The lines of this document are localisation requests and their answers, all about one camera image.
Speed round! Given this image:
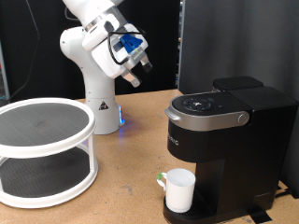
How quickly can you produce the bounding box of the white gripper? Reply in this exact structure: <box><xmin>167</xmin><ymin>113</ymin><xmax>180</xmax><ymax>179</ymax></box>
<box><xmin>91</xmin><ymin>26</ymin><xmax>154</xmax><ymax>89</ymax></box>

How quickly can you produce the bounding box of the black Keurig coffee machine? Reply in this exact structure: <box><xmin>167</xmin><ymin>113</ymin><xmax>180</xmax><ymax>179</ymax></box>
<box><xmin>162</xmin><ymin>75</ymin><xmax>299</xmax><ymax>224</ymax></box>

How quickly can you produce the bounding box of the white mug green-taped handle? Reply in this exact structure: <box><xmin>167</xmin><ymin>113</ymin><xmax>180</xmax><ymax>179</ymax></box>
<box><xmin>156</xmin><ymin>168</ymin><xmax>197</xmax><ymax>214</ymax></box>

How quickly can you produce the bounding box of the white two-tier turntable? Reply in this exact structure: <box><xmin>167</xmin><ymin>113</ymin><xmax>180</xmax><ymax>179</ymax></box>
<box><xmin>0</xmin><ymin>97</ymin><xmax>100</xmax><ymax>209</ymax></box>

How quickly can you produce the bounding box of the black tape strip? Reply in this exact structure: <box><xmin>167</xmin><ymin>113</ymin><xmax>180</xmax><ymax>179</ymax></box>
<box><xmin>247</xmin><ymin>205</ymin><xmax>274</xmax><ymax>224</ymax></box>

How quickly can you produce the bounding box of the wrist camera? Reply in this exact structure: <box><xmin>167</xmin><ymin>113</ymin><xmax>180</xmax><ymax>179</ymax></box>
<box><xmin>122</xmin><ymin>48</ymin><xmax>149</xmax><ymax>71</ymax></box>

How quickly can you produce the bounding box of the blue cable clip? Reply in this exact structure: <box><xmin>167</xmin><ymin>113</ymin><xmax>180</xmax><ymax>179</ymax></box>
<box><xmin>120</xmin><ymin>33</ymin><xmax>144</xmax><ymax>54</ymax></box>

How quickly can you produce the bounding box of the black camera cable on arm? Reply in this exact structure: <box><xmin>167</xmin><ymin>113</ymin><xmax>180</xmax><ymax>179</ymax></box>
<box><xmin>64</xmin><ymin>7</ymin><xmax>148</xmax><ymax>67</ymax></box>

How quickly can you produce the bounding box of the thin black hanging cable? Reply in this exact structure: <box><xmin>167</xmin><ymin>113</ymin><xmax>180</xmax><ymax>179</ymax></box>
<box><xmin>4</xmin><ymin>0</ymin><xmax>41</xmax><ymax>104</ymax></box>

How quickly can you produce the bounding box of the black power cord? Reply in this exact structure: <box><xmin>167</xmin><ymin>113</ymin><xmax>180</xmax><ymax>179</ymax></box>
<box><xmin>275</xmin><ymin>186</ymin><xmax>299</xmax><ymax>200</ymax></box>

